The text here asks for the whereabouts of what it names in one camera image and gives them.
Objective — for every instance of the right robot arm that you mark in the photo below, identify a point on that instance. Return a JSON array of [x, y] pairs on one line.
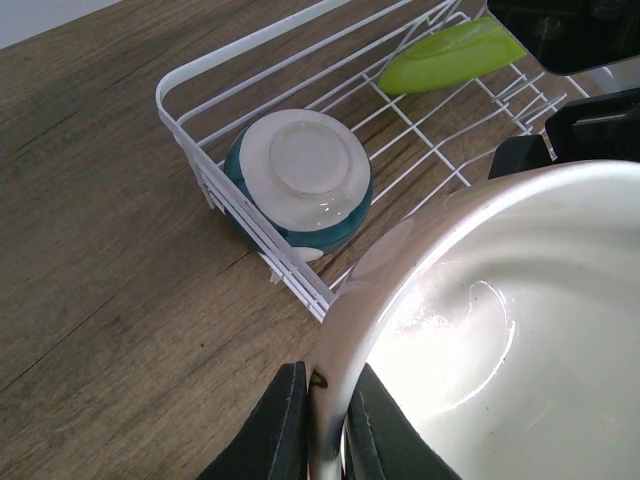
[[568, 37]]

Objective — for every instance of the beige floral bowl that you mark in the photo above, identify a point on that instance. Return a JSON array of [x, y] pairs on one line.
[[504, 322]]

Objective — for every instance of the green plate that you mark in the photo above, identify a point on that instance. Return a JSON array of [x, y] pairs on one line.
[[451, 56]]

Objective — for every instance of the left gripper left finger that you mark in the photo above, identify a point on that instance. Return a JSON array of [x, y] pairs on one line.
[[272, 443]]

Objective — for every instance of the teal white bowl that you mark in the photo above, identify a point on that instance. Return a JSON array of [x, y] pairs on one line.
[[308, 174]]

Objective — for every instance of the white wire dish rack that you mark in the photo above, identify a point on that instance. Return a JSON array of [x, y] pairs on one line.
[[327, 58]]

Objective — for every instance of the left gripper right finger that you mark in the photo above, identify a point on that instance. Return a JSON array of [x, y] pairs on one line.
[[380, 441]]

